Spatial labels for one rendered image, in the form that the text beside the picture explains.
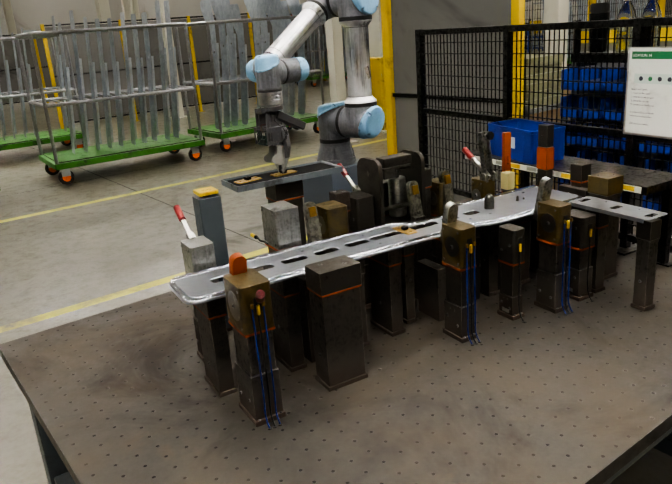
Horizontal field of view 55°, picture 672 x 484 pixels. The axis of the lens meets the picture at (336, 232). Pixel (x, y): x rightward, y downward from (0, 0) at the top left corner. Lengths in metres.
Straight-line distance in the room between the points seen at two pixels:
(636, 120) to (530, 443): 1.41
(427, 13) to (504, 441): 3.74
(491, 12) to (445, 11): 0.40
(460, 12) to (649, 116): 2.33
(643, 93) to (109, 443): 2.04
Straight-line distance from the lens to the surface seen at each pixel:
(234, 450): 1.57
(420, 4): 4.92
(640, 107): 2.58
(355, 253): 1.79
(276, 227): 1.87
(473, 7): 4.58
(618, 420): 1.67
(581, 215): 2.17
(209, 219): 1.98
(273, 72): 2.01
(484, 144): 2.32
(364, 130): 2.31
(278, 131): 2.03
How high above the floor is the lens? 1.61
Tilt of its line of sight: 18 degrees down
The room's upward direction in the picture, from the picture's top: 4 degrees counter-clockwise
